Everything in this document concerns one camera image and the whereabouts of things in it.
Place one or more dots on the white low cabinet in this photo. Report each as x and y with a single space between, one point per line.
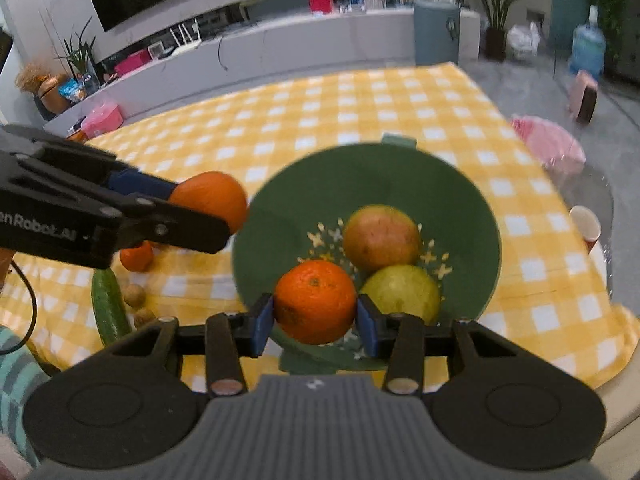
300 42

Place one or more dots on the red box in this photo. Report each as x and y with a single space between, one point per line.
320 1

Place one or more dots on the pink tissue pack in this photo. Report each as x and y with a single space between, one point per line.
102 119

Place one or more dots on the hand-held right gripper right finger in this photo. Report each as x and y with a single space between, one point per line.
367 327

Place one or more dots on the orange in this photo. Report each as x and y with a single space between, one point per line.
136 257
215 195
315 302

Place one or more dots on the red green apple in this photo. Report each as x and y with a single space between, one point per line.
382 237

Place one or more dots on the pink heater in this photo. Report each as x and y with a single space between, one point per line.
583 95

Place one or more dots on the teal checked clothing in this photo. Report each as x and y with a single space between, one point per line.
22 390

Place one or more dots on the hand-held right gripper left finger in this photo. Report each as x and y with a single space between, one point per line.
264 325

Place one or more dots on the yellow checked tablecloth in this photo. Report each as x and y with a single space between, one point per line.
350 105

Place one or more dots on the grey blue trash bin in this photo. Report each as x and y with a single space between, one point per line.
435 32

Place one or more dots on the white plastic bag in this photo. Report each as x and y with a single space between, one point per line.
522 40

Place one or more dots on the pink box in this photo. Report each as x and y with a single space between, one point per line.
132 62

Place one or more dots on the paper cup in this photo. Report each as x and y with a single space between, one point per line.
586 227

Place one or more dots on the brown vase with dried flowers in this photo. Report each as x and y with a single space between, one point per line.
50 92

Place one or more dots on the white router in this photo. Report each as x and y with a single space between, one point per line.
186 40

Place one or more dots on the tall potted plant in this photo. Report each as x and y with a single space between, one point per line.
496 35

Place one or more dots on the small potted plant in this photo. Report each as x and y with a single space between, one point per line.
80 57

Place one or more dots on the green colander bowl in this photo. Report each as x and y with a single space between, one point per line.
360 180

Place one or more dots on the yellow banana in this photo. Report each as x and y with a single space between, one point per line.
405 292

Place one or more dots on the blue water jug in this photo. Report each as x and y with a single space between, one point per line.
588 47

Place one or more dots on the blue snack packet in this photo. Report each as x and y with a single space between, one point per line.
71 90

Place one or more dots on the cucumber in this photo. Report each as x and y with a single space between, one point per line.
110 310

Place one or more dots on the brown potato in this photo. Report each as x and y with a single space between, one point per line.
134 295

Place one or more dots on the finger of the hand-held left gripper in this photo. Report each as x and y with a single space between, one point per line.
190 232
145 185

